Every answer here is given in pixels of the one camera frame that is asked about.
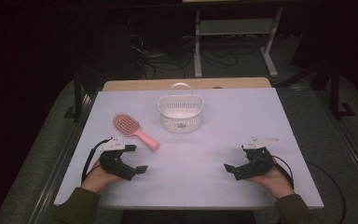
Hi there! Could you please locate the person's left hand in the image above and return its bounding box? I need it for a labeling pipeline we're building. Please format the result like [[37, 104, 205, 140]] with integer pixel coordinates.
[[81, 159, 123, 194]]

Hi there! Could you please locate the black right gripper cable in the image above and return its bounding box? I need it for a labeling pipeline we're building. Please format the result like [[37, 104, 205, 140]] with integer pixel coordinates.
[[260, 154, 347, 224]]

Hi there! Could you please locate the black metal stand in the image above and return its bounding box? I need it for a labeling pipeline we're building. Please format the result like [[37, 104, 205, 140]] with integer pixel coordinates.
[[62, 70, 90, 123], [328, 58, 357, 121]]

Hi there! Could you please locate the pink hairbrush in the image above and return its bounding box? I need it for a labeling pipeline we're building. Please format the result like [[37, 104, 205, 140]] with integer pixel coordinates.
[[112, 112, 160, 152]]

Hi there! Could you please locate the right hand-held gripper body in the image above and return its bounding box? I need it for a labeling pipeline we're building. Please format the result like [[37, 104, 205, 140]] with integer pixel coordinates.
[[234, 135, 281, 182]]

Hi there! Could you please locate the person's right hand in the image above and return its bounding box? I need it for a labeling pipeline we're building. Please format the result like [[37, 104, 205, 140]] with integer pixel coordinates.
[[247, 165, 296, 200]]

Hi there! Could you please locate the tangle of floor cables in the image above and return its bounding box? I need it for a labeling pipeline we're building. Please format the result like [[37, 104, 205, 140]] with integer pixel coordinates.
[[126, 18, 241, 80]]

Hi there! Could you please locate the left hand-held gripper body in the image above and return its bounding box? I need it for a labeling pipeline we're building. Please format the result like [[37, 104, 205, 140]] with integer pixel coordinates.
[[98, 135, 138, 182]]

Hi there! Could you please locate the light wooden table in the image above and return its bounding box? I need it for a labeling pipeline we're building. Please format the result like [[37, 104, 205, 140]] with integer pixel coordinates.
[[102, 77, 272, 92]]

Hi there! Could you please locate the white metal stand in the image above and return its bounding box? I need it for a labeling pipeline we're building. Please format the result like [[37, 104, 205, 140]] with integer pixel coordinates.
[[193, 6, 284, 78]]

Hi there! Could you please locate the white plastic basket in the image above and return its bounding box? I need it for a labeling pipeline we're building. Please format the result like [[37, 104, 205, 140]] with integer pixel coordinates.
[[158, 82, 205, 135]]

